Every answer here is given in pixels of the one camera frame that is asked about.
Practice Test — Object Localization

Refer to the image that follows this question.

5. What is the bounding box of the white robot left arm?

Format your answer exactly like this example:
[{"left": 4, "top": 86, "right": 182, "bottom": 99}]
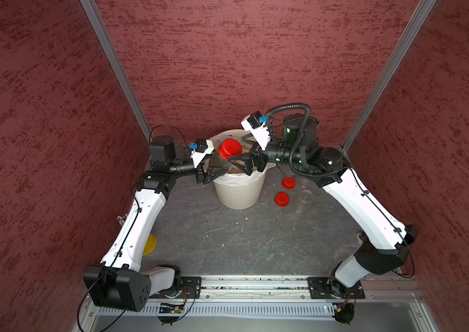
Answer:
[{"left": 84, "top": 136, "right": 232, "bottom": 312}]

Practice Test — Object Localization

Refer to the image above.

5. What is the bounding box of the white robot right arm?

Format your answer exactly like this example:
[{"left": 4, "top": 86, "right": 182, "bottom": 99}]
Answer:
[{"left": 230, "top": 112, "right": 418, "bottom": 298}]

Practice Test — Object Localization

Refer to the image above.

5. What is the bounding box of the white printed bin liner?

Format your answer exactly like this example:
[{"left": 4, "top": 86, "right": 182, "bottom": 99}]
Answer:
[{"left": 205, "top": 137, "right": 276, "bottom": 186}]

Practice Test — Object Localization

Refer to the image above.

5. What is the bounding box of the cream plastic trash bin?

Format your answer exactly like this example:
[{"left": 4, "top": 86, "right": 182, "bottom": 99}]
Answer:
[{"left": 211, "top": 129, "right": 268, "bottom": 210}]

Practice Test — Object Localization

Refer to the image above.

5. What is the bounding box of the yellow pencil cup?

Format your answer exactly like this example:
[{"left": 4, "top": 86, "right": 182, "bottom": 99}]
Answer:
[{"left": 143, "top": 233, "right": 157, "bottom": 256}]

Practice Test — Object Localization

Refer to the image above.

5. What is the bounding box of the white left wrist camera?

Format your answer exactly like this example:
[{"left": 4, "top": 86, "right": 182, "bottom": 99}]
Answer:
[{"left": 189, "top": 138, "right": 215, "bottom": 169}]

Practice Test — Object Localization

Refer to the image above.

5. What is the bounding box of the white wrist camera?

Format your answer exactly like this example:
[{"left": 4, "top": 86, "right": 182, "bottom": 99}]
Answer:
[
  {"left": 189, "top": 138, "right": 215, "bottom": 169},
  {"left": 241, "top": 111, "right": 271, "bottom": 151}
]

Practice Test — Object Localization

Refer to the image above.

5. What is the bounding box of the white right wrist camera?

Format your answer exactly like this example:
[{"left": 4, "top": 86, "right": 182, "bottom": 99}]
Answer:
[{"left": 241, "top": 111, "right": 271, "bottom": 151}]

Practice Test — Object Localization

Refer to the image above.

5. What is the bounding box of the black corrugated cable conduit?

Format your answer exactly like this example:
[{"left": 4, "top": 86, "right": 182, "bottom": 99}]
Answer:
[{"left": 264, "top": 102, "right": 343, "bottom": 180}]

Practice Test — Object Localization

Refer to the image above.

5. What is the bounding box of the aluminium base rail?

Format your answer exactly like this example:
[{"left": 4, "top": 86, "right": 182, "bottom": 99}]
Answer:
[{"left": 198, "top": 275, "right": 426, "bottom": 303}]

